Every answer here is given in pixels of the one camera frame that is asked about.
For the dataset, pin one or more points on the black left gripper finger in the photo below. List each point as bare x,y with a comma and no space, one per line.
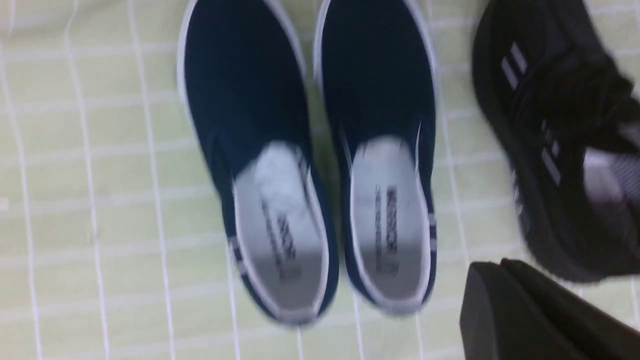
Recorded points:
512,311

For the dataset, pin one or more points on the black knit sneaker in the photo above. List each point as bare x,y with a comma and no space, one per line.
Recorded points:
568,120

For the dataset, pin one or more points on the right navy slip-on shoe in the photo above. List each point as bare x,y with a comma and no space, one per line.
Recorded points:
373,61

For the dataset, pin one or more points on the navy slip-on shoe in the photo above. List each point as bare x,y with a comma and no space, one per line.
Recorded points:
240,68
373,61

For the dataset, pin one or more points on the left navy slip-on shoe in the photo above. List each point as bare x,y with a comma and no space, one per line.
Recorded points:
240,68

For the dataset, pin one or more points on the green checkered tablecloth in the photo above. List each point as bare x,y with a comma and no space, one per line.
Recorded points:
112,240

